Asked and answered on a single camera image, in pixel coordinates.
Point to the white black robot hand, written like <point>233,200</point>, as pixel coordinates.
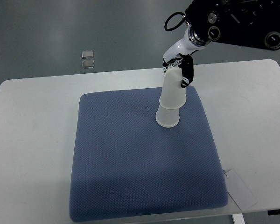
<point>178,55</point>

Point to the white paper cup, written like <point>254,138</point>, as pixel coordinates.
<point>173,96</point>
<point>167,117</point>

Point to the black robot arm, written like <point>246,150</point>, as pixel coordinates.
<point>247,23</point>

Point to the white paper cup on mat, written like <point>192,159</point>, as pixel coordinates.
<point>167,117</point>

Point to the upper metal floor plate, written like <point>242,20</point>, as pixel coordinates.
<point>88,54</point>

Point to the blue textured cushion mat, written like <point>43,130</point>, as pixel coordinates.
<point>125,164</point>

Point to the white paper tag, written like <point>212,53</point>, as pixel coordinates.
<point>238,191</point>

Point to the white table leg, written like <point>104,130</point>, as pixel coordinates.
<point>238,218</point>

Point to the black table control panel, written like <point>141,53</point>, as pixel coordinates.
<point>273,212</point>

